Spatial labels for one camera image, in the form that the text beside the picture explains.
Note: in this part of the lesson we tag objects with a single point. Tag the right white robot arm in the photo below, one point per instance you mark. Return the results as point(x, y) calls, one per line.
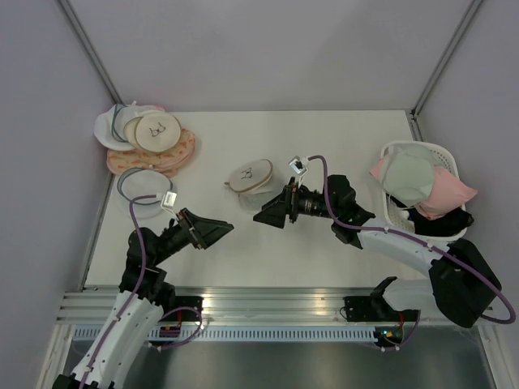
point(457, 279)

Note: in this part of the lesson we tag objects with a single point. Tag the black garment in basket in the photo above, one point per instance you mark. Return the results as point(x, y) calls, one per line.
point(446, 226)

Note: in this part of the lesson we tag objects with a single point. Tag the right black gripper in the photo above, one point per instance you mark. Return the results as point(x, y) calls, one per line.
point(273, 213)

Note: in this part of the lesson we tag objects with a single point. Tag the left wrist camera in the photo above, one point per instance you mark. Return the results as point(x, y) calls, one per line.
point(168, 200)

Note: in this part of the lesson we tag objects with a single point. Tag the white slotted cable duct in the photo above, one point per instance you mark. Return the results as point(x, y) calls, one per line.
point(213, 333)

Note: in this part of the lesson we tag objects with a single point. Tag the pale green bra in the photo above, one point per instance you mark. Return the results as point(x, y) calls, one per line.
point(407, 173)

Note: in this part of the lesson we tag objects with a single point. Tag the white bag blue rim rear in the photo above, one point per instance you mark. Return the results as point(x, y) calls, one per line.
point(109, 126)

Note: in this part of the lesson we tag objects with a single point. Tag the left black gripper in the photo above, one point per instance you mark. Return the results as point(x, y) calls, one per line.
point(207, 231)

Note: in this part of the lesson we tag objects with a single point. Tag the white plastic laundry basket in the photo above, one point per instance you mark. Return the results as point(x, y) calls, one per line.
point(397, 215)

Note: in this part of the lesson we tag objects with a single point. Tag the pink bra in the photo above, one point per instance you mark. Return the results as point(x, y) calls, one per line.
point(448, 193)

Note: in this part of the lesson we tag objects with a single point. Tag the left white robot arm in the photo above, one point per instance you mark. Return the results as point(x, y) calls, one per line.
point(144, 298)

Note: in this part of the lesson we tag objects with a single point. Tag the aluminium mounting rail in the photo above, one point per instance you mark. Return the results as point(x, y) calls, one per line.
point(226, 306)

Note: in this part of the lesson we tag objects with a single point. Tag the beige bag with bra print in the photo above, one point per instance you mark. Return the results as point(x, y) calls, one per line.
point(153, 132)

